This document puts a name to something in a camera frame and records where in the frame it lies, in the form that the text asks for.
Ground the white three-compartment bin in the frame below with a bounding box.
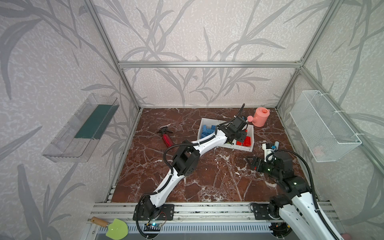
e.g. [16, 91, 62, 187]
[196, 118, 256, 153]

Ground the white wire mesh basket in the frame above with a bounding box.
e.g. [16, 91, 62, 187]
[290, 90, 362, 163]

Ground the controller board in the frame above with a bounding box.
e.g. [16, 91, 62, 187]
[143, 222, 166, 233]
[269, 222, 292, 239]

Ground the right controller board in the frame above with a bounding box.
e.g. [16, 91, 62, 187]
[269, 222, 292, 239]

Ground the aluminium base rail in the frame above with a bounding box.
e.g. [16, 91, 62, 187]
[86, 201, 337, 224]

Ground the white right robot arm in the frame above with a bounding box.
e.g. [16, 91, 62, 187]
[246, 150, 343, 240]

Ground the left controller board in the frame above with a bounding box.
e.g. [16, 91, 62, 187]
[143, 222, 166, 233]

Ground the pink watering can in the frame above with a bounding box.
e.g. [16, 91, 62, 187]
[247, 107, 270, 128]

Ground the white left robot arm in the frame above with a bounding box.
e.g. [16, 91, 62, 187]
[133, 105, 248, 222]

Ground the blue lego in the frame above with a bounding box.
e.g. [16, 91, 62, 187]
[200, 132, 210, 139]
[202, 125, 216, 134]

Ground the clear wall shelf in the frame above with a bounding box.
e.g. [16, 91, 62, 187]
[42, 94, 120, 163]

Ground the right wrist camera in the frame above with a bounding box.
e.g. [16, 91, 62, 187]
[262, 143, 276, 158]

